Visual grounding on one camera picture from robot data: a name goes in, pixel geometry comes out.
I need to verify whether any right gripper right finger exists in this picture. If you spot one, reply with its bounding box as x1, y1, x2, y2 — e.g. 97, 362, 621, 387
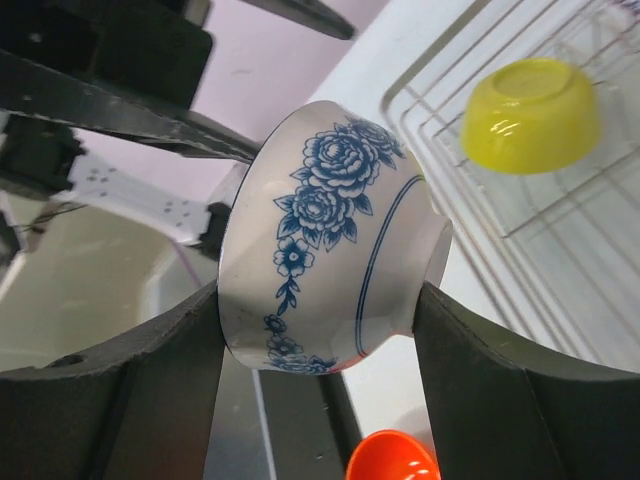
413, 284, 639, 479

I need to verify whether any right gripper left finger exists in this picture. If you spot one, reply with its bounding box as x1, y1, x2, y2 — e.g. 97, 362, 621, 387
1, 285, 225, 479

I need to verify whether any orange bottom bowl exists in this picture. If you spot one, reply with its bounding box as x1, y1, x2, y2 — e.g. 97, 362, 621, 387
345, 429, 441, 480

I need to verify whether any yellow green bowl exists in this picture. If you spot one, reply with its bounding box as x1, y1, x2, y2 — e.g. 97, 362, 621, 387
460, 57, 602, 175

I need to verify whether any blue white floral bowl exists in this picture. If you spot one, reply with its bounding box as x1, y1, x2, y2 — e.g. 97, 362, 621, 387
217, 101, 453, 375

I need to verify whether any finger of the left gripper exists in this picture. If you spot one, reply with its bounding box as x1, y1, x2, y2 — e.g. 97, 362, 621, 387
244, 0, 356, 40

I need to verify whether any metal wire dish rack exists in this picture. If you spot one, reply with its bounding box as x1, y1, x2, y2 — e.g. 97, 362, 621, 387
380, 1, 639, 371

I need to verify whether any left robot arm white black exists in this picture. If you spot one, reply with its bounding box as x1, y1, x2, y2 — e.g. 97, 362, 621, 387
1, 1, 260, 259

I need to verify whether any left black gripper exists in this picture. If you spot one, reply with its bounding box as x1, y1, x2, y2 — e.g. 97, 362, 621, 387
1, 0, 260, 163

